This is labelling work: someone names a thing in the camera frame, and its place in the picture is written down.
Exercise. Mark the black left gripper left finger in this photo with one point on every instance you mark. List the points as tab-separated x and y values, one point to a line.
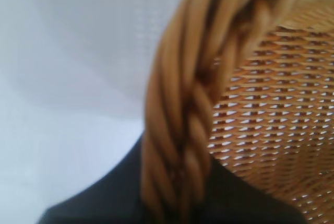
104	198

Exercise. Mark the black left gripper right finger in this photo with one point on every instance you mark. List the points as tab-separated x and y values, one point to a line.
240	200

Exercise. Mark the woven wicker basket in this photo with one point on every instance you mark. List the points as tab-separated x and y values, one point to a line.
274	91

